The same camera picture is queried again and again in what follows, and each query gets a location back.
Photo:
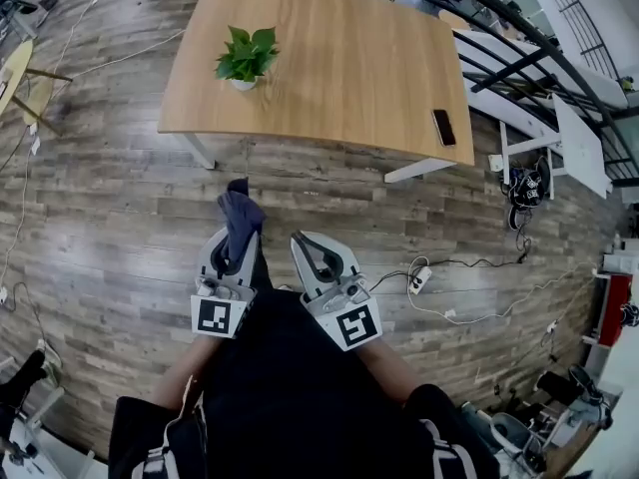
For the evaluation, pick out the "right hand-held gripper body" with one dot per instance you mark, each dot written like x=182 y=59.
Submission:
x=352 y=325

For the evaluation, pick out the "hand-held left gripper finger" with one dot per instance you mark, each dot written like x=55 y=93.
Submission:
x=205 y=257
x=251 y=267

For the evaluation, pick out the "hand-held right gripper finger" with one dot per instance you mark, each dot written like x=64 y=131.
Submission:
x=303 y=272
x=344 y=257

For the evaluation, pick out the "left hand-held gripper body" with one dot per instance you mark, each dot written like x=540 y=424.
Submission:
x=214 y=315

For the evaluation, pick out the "dark blue cloth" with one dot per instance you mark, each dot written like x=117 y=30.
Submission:
x=239 y=217

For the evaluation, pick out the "green potted plant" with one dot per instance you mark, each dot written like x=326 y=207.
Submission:
x=244 y=55

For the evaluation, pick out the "person's right forearm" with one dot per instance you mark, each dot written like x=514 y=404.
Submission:
x=394 y=372

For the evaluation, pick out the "person's left forearm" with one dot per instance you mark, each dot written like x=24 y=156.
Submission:
x=185 y=372

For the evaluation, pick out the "white power strip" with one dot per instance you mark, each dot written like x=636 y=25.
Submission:
x=420 y=280

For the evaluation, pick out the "person's black clothing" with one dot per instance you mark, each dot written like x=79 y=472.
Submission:
x=299 y=392

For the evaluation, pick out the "white table leg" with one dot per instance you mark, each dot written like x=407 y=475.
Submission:
x=199 y=150
x=417 y=168

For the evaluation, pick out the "black smartphone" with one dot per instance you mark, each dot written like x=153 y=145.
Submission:
x=444 y=128

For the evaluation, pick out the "gray office chair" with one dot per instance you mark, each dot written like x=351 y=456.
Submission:
x=514 y=434

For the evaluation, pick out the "black patterned device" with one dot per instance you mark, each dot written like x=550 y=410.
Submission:
x=529 y=190

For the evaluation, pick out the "white corner desk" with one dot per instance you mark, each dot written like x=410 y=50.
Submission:
x=50 y=459

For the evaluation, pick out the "white desk with side panel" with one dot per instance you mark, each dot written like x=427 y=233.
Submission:
x=581 y=147

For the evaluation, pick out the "red cabinet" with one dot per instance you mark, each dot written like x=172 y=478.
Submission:
x=614 y=312

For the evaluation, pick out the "round yellow side table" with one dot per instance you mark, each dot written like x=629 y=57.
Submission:
x=15 y=70

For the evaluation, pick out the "long white desk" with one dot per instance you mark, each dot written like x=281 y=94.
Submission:
x=594 y=80

